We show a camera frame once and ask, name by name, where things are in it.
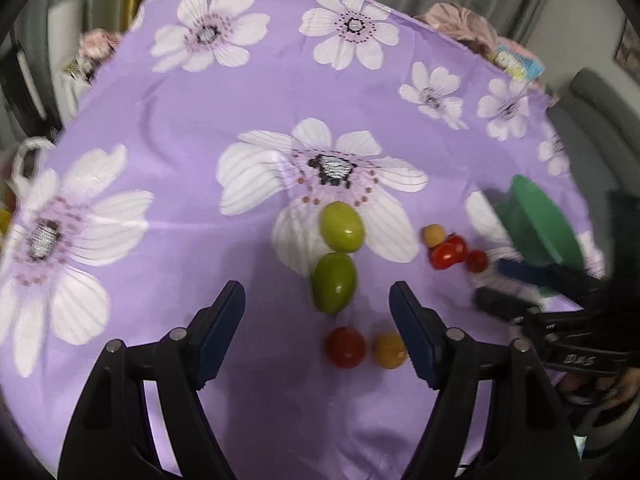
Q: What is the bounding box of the framed wall picture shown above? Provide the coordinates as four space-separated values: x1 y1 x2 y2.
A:
614 20 640 84

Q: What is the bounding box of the yellow cherry tomato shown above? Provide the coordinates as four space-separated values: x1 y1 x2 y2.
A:
422 223 447 249
372 332 408 370

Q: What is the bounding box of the cartoon print pillow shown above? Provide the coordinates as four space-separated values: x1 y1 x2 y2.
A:
492 41 544 81

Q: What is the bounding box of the grey sofa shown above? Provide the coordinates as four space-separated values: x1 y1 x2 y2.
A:
548 68 639 210

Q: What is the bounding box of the red cherry tomato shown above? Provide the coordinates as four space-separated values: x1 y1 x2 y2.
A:
324 326 367 370
465 249 489 274
430 242 459 271

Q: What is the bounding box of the red cherry tomato stemmed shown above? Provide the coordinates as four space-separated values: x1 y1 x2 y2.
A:
446 233 469 263

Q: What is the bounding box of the person right hand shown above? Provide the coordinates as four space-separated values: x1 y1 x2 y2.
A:
560 372 637 406

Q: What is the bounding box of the purple floral tablecloth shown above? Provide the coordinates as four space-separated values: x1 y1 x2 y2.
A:
1 0 604 479

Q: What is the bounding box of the green plastic bowl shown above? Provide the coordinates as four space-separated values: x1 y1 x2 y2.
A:
496 174 586 300

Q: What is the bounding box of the pink crumpled cloth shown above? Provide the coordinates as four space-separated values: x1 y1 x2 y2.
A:
416 2 498 52

